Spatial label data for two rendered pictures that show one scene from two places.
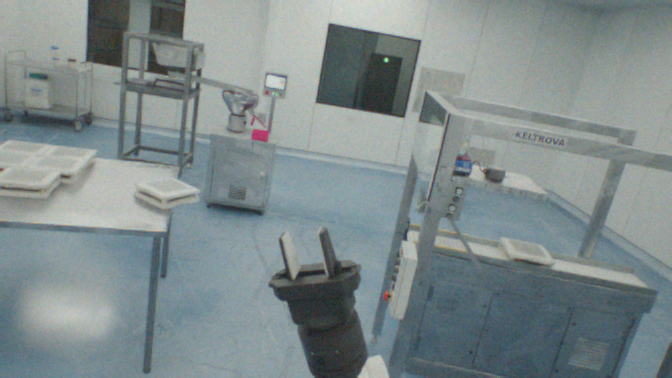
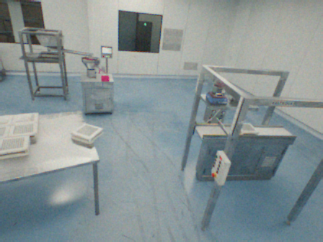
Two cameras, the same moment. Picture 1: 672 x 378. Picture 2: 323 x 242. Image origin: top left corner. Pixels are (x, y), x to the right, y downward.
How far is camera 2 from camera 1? 0.87 m
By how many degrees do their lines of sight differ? 17
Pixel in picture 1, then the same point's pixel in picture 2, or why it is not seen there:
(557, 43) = (220, 11)
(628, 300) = (285, 141)
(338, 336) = not seen: outside the picture
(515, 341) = (241, 162)
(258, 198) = (109, 107)
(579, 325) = (266, 152)
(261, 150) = (107, 86)
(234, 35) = (71, 20)
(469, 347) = not seen: hidden behind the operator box
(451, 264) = (218, 140)
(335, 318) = not seen: outside the picture
